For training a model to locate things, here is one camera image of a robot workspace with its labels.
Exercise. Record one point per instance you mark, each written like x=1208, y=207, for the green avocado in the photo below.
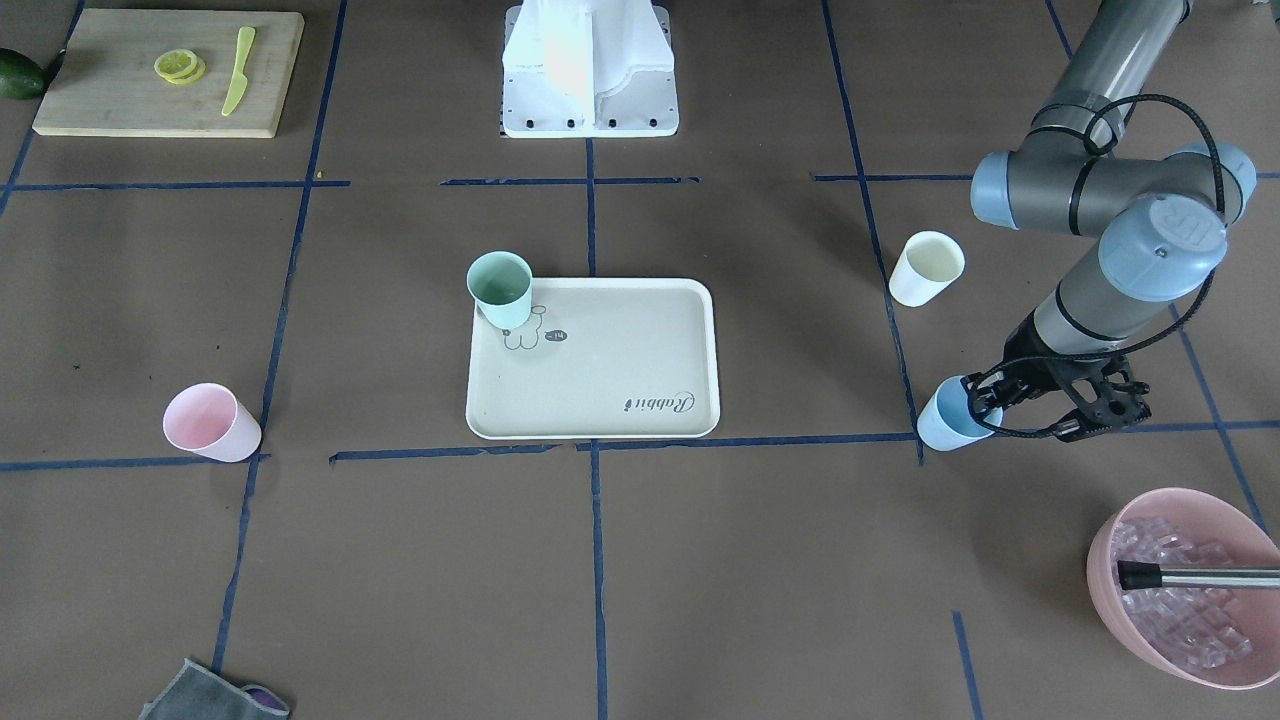
x=21, y=78

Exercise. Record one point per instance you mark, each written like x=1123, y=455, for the clear ice cubes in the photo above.
x=1195, y=629

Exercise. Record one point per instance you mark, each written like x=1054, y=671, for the green cup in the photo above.
x=500, y=283

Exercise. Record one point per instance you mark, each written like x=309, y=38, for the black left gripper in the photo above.
x=1029, y=369

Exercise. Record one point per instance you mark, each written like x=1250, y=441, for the blue cup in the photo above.
x=946, y=422

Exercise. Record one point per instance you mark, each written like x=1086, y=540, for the cream rabbit tray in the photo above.
x=599, y=358

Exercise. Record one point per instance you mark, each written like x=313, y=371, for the pink cup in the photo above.
x=209, y=420

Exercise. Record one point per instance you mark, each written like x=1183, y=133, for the yellow plastic knife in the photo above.
x=238, y=82

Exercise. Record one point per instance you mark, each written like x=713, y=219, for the large pink bowl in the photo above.
x=1199, y=515

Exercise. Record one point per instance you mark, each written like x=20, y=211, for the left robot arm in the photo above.
x=1159, y=227

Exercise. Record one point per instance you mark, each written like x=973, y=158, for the grey folded cloth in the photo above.
x=198, y=693

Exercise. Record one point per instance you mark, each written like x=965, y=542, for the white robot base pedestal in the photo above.
x=588, y=69

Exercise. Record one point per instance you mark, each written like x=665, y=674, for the cream yellow cup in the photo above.
x=929, y=263

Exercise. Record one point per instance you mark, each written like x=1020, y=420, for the lemon slices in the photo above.
x=180, y=67

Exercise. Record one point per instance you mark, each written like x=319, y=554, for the metal tongs black tip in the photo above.
x=1137, y=576

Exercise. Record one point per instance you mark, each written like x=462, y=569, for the wooden cutting board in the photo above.
x=107, y=86

